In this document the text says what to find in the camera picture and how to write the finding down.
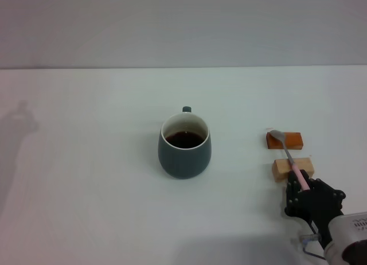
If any clear plug connector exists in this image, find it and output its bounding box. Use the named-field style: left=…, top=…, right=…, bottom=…
left=299, top=232, right=321, bottom=244

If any reddish brown wooden block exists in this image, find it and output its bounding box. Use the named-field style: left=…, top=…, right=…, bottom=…
left=266, top=131, right=304, bottom=150

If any light wooden arch block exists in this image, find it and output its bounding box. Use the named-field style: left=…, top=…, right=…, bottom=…
left=271, top=157, right=315, bottom=183

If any pink handled metal spoon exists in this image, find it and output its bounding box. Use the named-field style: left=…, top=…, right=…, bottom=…
left=268, top=130, right=311, bottom=192

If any grey cable with metal plug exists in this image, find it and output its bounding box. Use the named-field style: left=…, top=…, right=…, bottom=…
left=302, top=243, right=327, bottom=260

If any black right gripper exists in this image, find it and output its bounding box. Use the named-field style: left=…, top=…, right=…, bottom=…
left=283, top=172, right=347, bottom=250

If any grey ceramic cup with coffee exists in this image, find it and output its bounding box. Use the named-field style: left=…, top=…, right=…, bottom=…
left=157, top=106, right=212, bottom=180

